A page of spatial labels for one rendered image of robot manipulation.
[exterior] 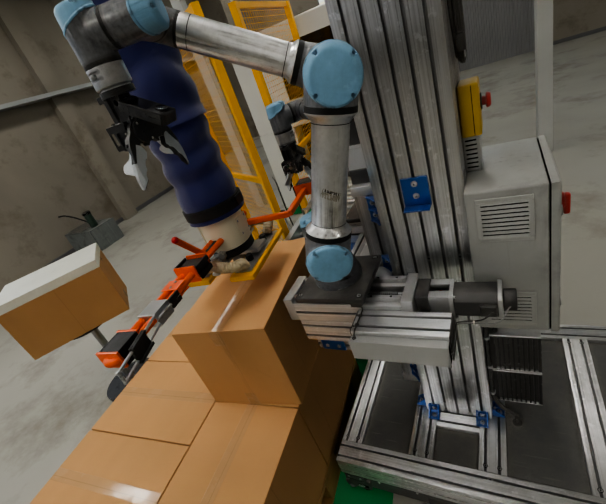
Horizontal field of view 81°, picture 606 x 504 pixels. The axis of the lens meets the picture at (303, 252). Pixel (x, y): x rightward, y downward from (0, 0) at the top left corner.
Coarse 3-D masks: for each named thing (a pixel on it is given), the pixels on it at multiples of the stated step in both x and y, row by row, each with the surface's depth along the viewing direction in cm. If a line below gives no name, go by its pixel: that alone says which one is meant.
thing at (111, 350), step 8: (120, 336) 91; (128, 336) 90; (136, 336) 91; (112, 344) 89; (120, 344) 88; (128, 344) 88; (104, 352) 87; (112, 352) 86; (120, 352) 86; (128, 352) 88
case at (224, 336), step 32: (288, 256) 156; (224, 288) 150; (256, 288) 142; (288, 288) 140; (192, 320) 137; (224, 320) 130; (256, 320) 124; (288, 320) 136; (192, 352) 136; (224, 352) 131; (256, 352) 126; (288, 352) 132; (224, 384) 143; (256, 384) 137; (288, 384) 132
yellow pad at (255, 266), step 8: (272, 232) 149; (280, 232) 149; (272, 240) 144; (264, 248) 138; (272, 248) 141; (248, 256) 132; (256, 256) 135; (264, 256) 134; (256, 264) 130; (240, 272) 129; (248, 272) 127; (256, 272) 127; (232, 280) 128; (240, 280) 127
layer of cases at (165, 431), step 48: (144, 384) 178; (192, 384) 166; (336, 384) 173; (96, 432) 160; (144, 432) 151; (192, 432) 143; (240, 432) 135; (288, 432) 129; (96, 480) 138; (144, 480) 131; (192, 480) 125; (240, 480) 119; (288, 480) 124
